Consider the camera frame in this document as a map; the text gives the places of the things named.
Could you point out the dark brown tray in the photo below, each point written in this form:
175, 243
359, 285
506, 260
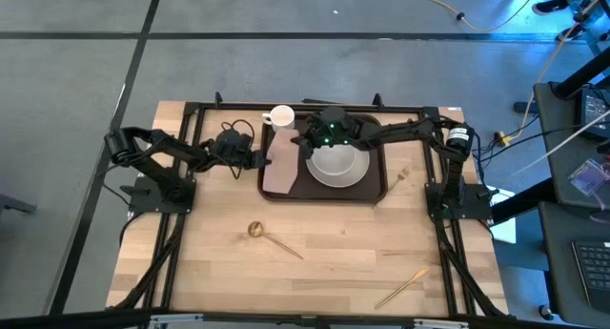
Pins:
333, 193

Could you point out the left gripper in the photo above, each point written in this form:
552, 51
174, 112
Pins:
245, 158

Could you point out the black keyboard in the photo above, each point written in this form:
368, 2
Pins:
593, 272

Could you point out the person's foot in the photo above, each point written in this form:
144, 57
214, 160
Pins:
550, 6
569, 33

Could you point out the black crossbeam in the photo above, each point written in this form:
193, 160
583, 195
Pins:
71, 319

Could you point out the black aluminium table frame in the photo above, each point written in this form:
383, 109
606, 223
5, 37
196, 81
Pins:
446, 272

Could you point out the black stand leg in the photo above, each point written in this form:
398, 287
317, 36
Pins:
524, 202

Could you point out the white mug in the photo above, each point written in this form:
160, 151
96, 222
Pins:
281, 118

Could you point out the black pole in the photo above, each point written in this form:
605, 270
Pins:
581, 74

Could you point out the yellow plug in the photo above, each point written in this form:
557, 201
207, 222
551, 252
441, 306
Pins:
500, 138

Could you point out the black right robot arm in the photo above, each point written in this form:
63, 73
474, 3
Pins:
410, 131

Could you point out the black caster wheel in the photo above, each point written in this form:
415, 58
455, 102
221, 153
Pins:
545, 312

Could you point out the grey chair leg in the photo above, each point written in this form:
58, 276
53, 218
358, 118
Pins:
14, 205

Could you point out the beige napkin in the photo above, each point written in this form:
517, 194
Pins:
282, 167

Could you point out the white plate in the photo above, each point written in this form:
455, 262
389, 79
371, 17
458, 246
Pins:
333, 180

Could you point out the white paper sheet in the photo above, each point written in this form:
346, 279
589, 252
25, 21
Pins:
505, 229

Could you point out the black side desk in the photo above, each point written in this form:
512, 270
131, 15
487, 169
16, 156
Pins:
553, 129
562, 272

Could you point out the black tablet device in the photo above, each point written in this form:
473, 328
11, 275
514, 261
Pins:
595, 112

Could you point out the silver bracket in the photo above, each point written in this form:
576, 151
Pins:
441, 324
176, 319

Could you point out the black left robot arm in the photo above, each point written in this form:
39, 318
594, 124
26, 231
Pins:
157, 152

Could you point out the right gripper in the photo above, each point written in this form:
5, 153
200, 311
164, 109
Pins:
318, 136

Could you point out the gold spoon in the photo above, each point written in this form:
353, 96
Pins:
255, 229

